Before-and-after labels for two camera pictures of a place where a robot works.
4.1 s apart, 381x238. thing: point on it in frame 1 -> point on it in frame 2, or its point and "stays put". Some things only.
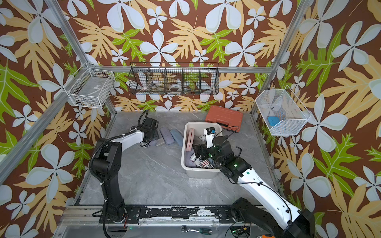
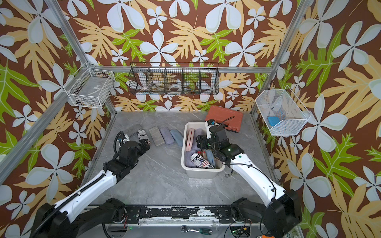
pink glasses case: x=189 y=140 stays put
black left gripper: x=157 y=135 -> x=146 y=145
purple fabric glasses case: x=166 y=135 stays put
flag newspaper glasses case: x=201 y=163 stays put
